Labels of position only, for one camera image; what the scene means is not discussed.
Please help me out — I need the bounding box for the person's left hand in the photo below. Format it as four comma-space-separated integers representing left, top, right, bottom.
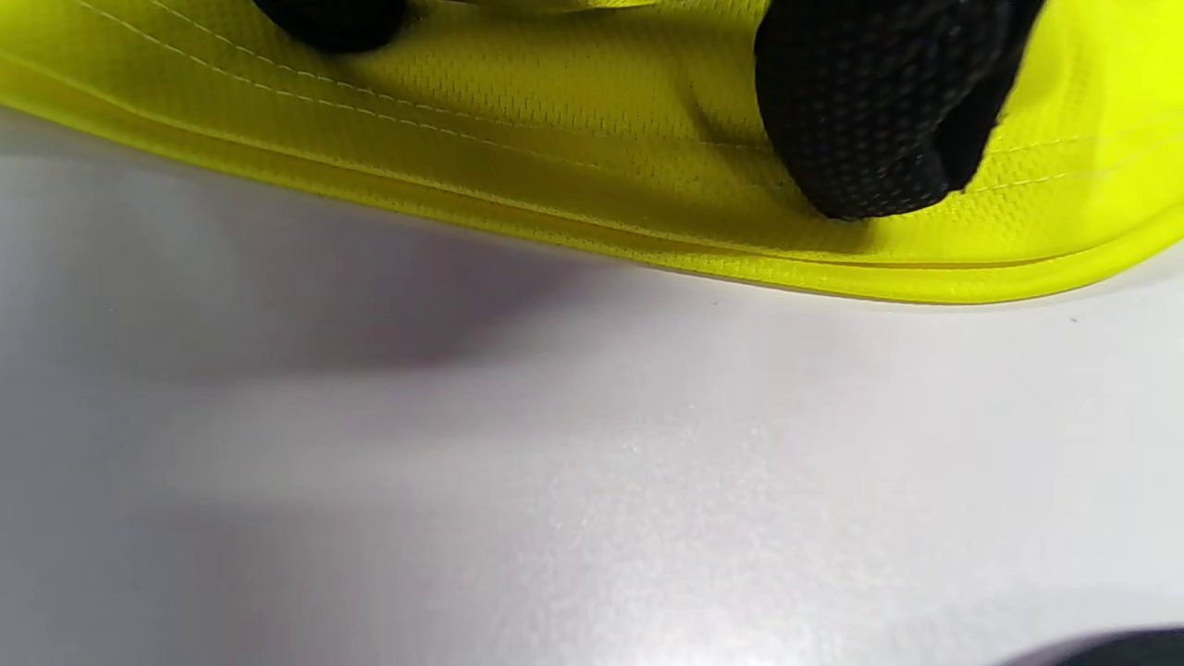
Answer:
252, 0, 1048, 223

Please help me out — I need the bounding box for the yellow t-shirt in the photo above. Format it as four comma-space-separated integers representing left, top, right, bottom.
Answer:
0, 0, 1184, 306

